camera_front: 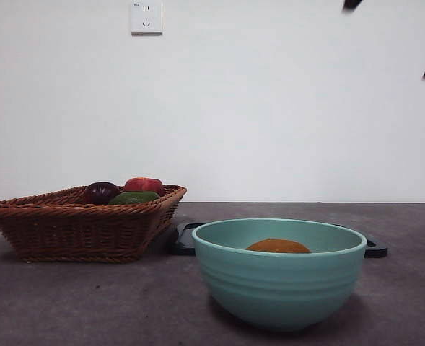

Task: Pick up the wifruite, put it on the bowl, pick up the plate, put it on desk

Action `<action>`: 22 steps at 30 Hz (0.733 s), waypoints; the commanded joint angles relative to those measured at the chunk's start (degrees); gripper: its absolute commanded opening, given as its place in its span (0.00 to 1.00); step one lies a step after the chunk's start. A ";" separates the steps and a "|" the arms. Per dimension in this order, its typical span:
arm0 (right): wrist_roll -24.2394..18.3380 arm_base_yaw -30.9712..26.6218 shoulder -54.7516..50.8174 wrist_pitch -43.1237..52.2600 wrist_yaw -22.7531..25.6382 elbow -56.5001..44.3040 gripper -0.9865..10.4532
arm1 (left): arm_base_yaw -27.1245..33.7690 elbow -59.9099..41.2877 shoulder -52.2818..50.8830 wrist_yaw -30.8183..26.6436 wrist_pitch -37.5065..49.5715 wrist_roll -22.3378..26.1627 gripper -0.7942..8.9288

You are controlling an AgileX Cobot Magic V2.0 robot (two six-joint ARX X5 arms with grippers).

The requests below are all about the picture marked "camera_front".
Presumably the yellow-orange kiwifruit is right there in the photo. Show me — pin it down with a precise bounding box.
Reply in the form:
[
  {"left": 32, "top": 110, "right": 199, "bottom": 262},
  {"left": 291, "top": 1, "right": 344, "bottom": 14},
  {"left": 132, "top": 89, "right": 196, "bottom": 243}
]
[{"left": 245, "top": 238, "right": 312, "bottom": 254}]

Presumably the teal ribbed bowl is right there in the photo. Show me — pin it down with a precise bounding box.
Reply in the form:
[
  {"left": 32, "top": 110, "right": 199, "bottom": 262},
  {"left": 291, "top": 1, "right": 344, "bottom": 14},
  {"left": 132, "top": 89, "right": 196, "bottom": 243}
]
[{"left": 191, "top": 217, "right": 367, "bottom": 332}]

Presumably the red apple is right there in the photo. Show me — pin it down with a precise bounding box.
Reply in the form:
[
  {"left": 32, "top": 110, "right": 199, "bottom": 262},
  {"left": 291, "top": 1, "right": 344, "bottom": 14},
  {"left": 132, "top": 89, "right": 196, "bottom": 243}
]
[{"left": 123, "top": 177, "right": 165, "bottom": 198}]

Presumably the dark rectangular tray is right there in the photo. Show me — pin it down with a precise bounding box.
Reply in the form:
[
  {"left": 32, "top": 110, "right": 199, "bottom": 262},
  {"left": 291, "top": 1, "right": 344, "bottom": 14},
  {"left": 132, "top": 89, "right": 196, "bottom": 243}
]
[{"left": 167, "top": 222, "right": 389, "bottom": 259}]

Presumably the green avocado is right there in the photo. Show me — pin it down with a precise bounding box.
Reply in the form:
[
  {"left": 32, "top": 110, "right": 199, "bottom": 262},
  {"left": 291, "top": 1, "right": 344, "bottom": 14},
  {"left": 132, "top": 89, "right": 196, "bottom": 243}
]
[{"left": 108, "top": 191, "right": 162, "bottom": 206}]

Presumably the dark purple fruit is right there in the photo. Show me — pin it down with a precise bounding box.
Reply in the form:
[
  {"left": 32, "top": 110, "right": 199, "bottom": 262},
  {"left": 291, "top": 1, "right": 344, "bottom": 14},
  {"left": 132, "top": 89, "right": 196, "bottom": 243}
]
[{"left": 82, "top": 181, "right": 121, "bottom": 205}]

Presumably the brown wicker basket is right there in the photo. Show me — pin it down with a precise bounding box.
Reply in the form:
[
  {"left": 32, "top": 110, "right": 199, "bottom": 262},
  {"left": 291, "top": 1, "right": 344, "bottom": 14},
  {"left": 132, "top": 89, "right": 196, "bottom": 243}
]
[{"left": 0, "top": 184, "right": 188, "bottom": 263}]

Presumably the white wall socket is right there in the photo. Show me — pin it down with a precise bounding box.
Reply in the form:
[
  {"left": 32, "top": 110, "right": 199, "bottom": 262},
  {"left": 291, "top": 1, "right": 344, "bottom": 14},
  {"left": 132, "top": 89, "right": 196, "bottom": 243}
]
[{"left": 131, "top": 1, "right": 164, "bottom": 36}]

